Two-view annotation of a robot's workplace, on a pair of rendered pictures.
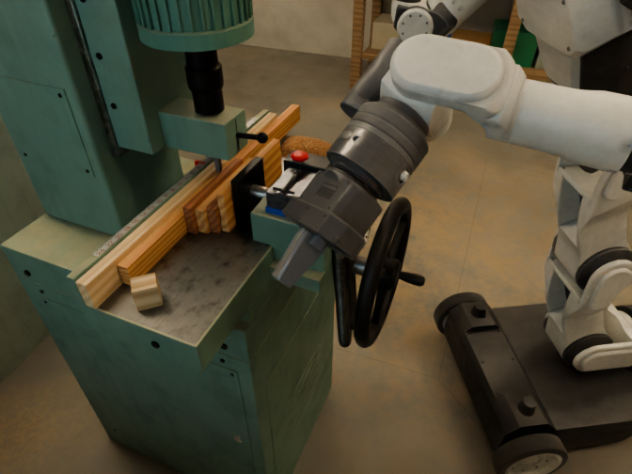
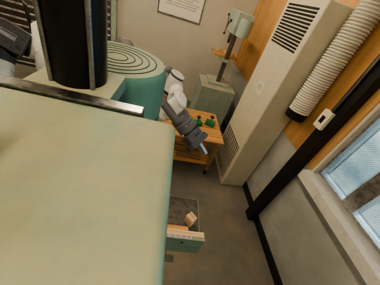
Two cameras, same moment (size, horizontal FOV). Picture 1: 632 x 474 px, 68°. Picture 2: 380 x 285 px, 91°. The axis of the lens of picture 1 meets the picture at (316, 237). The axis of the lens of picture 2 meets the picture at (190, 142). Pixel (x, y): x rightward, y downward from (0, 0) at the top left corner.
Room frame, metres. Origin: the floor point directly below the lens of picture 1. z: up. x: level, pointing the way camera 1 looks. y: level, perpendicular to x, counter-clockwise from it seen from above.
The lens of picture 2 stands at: (0.82, 0.53, 1.62)
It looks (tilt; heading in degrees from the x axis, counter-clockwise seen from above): 38 degrees down; 234
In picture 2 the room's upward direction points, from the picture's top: 19 degrees clockwise
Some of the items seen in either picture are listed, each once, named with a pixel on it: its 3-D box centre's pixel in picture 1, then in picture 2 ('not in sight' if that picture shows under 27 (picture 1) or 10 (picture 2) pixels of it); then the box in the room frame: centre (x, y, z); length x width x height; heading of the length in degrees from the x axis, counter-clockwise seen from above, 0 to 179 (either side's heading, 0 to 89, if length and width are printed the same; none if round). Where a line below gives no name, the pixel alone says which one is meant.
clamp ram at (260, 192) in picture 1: (264, 194); not in sight; (0.69, 0.09, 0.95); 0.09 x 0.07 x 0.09; 157
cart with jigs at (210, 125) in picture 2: not in sight; (186, 136); (-0.17, -0.94, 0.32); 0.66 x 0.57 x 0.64; 159
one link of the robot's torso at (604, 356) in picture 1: (592, 334); not in sight; (0.91, -0.84, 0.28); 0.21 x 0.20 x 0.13; 97
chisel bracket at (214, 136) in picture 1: (204, 131); not in sight; (0.78, 0.20, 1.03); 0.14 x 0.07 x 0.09; 67
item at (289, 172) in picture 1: (306, 183); not in sight; (0.66, 0.02, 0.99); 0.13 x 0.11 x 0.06; 157
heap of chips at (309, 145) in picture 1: (307, 146); not in sight; (0.93, 0.02, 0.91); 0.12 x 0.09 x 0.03; 67
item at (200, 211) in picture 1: (229, 193); not in sight; (0.73, 0.16, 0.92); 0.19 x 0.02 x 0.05; 157
